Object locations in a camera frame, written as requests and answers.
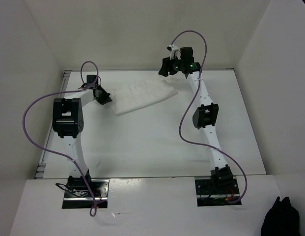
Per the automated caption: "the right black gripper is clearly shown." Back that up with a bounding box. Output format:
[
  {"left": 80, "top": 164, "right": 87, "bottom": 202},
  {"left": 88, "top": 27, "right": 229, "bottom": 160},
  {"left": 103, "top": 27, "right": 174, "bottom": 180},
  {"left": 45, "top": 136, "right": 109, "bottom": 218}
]
[{"left": 157, "top": 54, "right": 183, "bottom": 77}]

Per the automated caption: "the white pleated skirt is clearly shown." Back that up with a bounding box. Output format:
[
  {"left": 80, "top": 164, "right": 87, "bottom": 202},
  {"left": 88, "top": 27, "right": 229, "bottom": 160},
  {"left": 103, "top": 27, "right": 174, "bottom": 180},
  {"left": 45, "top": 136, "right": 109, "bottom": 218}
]
[{"left": 110, "top": 78, "right": 178, "bottom": 116}]

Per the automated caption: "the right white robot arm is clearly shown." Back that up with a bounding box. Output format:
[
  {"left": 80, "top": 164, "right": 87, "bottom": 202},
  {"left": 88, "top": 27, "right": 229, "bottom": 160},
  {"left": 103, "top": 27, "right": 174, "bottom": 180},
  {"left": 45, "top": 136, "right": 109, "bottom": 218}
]
[{"left": 159, "top": 44, "right": 233, "bottom": 196}]

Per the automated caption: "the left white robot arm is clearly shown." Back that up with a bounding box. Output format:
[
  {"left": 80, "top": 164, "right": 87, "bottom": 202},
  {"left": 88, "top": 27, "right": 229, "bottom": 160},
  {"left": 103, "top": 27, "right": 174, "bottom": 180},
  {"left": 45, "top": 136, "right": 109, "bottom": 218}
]
[{"left": 52, "top": 75, "right": 112, "bottom": 197}]

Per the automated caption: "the black cloth bag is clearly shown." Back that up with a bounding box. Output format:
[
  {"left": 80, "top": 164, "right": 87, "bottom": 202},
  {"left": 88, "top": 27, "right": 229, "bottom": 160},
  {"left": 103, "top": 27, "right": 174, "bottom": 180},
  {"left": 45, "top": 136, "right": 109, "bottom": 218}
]
[{"left": 260, "top": 197, "right": 301, "bottom": 236}]

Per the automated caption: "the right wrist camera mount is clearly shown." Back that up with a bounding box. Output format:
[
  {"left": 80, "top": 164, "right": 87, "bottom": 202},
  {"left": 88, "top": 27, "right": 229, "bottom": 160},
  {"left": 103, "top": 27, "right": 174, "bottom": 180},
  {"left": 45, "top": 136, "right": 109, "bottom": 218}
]
[{"left": 166, "top": 44, "right": 180, "bottom": 59}]

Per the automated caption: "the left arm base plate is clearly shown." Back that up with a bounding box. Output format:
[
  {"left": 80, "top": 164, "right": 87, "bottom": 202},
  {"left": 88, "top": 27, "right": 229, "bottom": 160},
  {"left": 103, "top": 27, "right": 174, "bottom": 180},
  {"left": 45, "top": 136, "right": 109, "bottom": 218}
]
[{"left": 55, "top": 179, "right": 110, "bottom": 209}]

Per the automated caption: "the aluminium table frame rail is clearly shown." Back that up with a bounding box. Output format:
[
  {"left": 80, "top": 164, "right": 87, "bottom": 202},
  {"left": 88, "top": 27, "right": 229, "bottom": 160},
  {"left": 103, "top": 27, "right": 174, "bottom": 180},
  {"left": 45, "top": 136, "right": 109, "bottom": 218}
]
[{"left": 34, "top": 70, "right": 72, "bottom": 179}]

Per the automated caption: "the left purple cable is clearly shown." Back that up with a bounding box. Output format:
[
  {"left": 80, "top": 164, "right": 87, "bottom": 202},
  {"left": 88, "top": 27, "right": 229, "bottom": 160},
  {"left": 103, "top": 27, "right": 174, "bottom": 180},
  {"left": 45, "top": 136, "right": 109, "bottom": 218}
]
[{"left": 22, "top": 61, "right": 104, "bottom": 217}]

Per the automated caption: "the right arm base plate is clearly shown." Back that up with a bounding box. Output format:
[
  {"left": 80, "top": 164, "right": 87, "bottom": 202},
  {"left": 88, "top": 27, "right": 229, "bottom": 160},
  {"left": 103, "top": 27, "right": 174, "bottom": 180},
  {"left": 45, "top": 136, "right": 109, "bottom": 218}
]
[{"left": 194, "top": 177, "right": 240, "bottom": 207}]

